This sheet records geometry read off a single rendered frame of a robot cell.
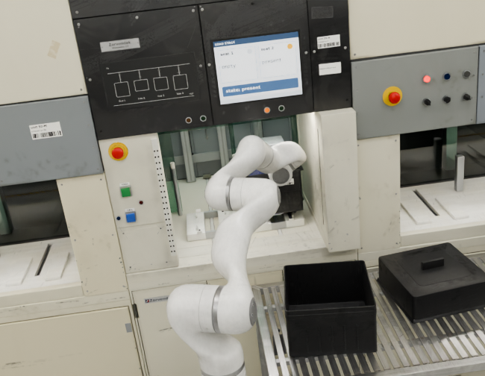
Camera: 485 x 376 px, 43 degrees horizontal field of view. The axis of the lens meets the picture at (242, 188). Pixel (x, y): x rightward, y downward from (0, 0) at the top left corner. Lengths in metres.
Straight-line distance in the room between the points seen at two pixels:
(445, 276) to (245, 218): 0.80
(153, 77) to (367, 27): 0.73
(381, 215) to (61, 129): 1.19
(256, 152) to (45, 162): 0.75
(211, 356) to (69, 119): 0.95
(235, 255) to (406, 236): 0.97
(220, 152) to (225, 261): 1.47
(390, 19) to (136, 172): 1.00
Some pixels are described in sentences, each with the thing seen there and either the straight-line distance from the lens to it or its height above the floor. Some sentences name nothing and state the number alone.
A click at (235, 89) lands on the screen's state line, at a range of 2.08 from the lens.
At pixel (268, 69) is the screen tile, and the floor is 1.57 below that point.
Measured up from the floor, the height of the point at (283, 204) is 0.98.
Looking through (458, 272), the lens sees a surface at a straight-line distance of 2.22.
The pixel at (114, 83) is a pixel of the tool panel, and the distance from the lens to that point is 2.08.
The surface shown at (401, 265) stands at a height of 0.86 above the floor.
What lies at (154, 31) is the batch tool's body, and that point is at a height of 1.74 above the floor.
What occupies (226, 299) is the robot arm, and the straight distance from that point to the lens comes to 1.53.
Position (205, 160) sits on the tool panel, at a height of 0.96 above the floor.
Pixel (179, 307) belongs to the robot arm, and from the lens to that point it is 1.57.
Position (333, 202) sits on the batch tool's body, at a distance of 2.22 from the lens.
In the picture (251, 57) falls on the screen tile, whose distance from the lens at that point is 2.07.
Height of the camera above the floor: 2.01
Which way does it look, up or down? 23 degrees down
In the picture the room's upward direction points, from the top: 7 degrees counter-clockwise
